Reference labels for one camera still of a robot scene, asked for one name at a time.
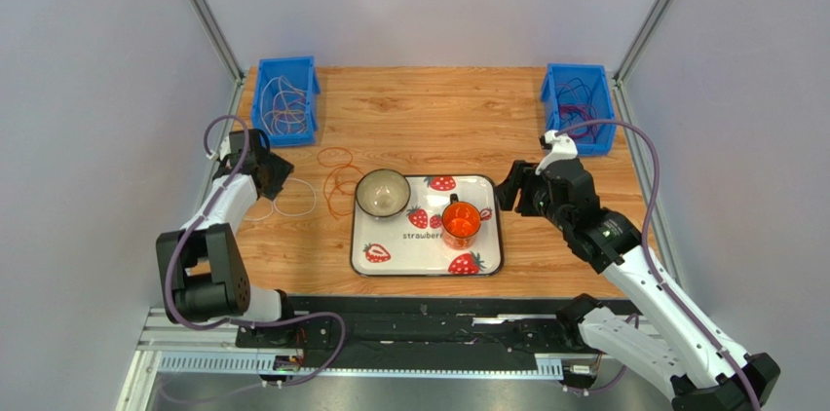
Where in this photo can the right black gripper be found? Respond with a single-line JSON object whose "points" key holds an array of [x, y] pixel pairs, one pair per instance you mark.
{"points": [[526, 186]]}

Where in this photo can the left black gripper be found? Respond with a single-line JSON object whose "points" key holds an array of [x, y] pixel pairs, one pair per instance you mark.
{"points": [[282, 168]]}

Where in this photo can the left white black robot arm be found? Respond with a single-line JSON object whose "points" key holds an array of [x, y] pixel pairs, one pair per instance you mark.
{"points": [[202, 272]]}

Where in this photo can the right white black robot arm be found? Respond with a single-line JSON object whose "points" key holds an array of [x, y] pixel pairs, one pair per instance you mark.
{"points": [[609, 245]]}

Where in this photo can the orange translucent mug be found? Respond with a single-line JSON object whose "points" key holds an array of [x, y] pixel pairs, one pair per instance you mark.
{"points": [[461, 223]]}

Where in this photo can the left blue plastic bin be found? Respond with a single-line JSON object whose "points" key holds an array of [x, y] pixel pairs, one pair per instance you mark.
{"points": [[285, 100]]}

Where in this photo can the blue plastic bin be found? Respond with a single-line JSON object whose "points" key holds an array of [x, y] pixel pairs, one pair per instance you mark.
{"points": [[573, 94], [285, 100]]}

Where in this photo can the white strawberry tray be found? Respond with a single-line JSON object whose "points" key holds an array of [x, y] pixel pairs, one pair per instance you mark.
{"points": [[410, 243]]}

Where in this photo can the grey ceramic bowl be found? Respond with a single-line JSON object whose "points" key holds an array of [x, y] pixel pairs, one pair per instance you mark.
{"points": [[383, 193]]}

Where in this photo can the right blue plastic bin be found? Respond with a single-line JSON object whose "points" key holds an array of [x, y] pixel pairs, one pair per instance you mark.
{"points": [[573, 94]]}

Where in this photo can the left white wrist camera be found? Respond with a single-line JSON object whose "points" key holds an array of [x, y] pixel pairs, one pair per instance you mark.
{"points": [[217, 148]]}

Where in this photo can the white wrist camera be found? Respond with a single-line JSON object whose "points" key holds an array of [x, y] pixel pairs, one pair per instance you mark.
{"points": [[559, 148], [217, 148]]}

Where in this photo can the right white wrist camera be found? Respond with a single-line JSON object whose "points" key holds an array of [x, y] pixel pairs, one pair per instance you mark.
{"points": [[559, 148]]}

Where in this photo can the left aluminium frame post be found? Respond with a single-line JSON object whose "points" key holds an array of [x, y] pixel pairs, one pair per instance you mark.
{"points": [[222, 48]]}

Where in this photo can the aluminium frame post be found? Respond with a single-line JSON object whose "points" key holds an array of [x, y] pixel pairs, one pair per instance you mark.
{"points": [[655, 15], [222, 48]]}

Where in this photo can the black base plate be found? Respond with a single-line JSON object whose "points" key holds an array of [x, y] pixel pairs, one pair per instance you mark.
{"points": [[430, 334]]}

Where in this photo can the aluminium front rail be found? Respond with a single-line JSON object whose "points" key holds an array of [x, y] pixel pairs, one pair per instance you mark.
{"points": [[186, 350]]}

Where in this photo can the right aluminium frame post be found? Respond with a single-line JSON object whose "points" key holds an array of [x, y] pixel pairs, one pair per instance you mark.
{"points": [[655, 15]]}

